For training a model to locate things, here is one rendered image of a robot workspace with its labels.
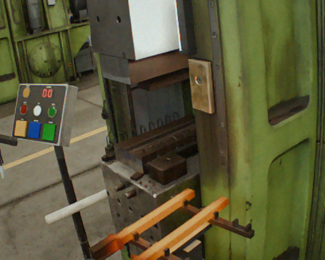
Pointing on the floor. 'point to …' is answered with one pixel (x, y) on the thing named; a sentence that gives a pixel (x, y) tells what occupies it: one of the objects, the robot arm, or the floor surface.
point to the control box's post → (71, 199)
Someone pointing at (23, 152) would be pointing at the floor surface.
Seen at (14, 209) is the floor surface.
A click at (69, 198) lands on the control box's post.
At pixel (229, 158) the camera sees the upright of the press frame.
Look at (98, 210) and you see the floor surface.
